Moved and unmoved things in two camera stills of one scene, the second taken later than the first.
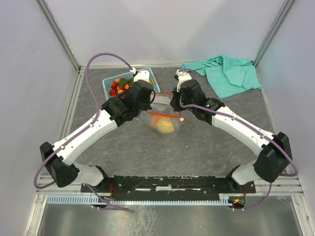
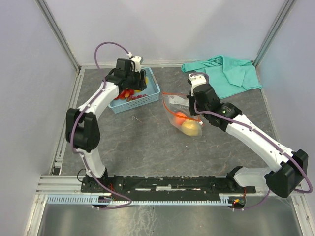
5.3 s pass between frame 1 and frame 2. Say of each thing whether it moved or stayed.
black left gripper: moved
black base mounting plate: stayed
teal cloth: stayed
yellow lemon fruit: moved
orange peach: moved
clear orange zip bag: moved
